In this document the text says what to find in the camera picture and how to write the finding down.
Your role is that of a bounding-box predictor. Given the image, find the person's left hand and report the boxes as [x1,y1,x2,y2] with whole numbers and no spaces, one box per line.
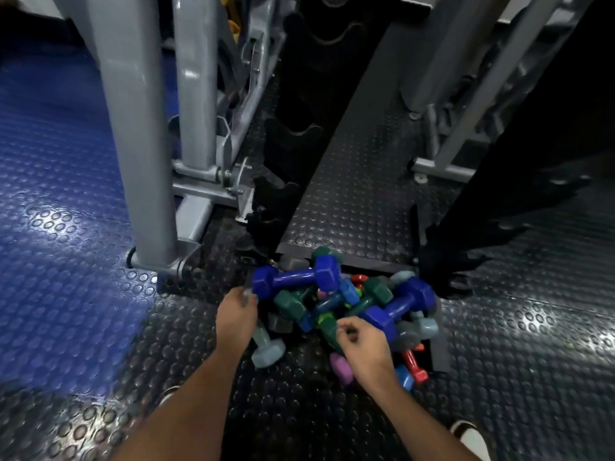
[215,285,259,360]

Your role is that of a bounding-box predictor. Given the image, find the person's left forearm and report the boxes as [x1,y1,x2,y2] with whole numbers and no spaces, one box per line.
[110,351,249,461]

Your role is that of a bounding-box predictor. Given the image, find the person's right forearm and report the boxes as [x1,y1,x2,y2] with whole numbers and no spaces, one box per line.
[358,374,471,461]

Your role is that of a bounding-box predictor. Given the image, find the black saw-tooth rack rail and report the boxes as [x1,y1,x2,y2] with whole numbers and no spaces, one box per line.
[417,0,615,300]
[235,0,385,264]

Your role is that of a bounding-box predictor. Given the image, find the person's right hand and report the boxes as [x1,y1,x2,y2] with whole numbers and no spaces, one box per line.
[335,316,400,392]

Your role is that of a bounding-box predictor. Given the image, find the person's white right shoe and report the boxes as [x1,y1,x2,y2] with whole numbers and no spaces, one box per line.
[449,420,494,461]

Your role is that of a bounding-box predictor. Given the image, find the yellow machine part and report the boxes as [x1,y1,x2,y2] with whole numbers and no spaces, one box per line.
[220,0,241,44]

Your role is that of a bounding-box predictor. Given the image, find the grey metal gym machine frame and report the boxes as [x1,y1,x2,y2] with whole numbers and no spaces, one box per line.
[48,0,289,284]
[401,0,596,186]

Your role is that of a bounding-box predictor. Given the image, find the pile of coloured dumbbells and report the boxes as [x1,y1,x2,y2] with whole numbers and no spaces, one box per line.
[251,247,441,392]

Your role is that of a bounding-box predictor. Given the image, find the pale grey-blue dumbbell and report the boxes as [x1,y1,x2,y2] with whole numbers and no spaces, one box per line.
[242,279,287,369]

